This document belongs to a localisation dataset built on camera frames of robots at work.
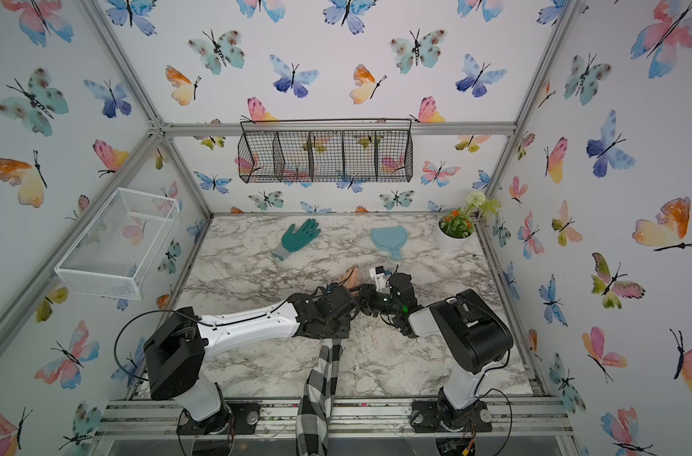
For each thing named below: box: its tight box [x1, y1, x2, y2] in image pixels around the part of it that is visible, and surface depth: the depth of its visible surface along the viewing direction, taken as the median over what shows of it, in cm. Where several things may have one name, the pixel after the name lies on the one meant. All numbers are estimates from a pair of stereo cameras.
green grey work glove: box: [271, 218, 322, 262], surface depth 113 cm
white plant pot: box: [437, 212, 477, 256], surface depth 101 cm
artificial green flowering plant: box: [439, 190, 502, 239], surface depth 101 cm
